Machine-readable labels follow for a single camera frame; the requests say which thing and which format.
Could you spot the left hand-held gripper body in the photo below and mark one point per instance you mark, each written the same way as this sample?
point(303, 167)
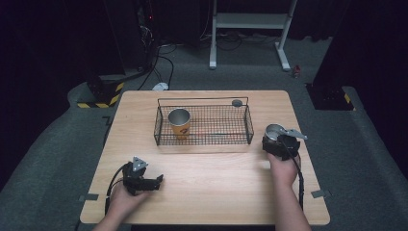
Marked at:
point(134, 178)

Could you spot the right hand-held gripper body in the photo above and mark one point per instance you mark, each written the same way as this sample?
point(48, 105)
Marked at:
point(288, 144)

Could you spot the plain steel cup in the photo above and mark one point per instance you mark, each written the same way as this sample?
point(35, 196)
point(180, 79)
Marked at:
point(273, 131)

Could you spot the orange cup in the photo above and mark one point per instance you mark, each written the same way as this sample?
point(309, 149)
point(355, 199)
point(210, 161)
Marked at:
point(179, 123)

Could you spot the person's left hand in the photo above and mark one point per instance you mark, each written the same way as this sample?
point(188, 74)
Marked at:
point(125, 202)

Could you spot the person's right hand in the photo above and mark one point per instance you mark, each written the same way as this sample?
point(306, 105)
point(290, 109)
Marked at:
point(284, 171)

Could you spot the grey round table cap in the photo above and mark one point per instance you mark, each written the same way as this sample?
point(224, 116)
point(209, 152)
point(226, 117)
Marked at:
point(237, 103)

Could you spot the grey tape strip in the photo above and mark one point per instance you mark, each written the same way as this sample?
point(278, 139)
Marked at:
point(320, 193)
point(89, 197)

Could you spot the black yellow striped base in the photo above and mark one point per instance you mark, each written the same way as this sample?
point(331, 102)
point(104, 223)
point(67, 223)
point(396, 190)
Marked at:
point(102, 93)
point(332, 97)

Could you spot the small red object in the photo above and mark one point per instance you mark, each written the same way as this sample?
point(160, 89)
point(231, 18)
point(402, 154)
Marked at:
point(297, 71)

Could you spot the white power adapter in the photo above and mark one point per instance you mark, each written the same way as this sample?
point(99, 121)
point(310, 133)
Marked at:
point(160, 86)

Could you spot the white metal stand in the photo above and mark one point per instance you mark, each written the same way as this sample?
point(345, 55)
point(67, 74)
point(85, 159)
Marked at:
point(250, 20)

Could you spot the dark equipment rack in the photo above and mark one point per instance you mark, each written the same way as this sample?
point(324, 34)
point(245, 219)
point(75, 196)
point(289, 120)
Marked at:
point(146, 30)

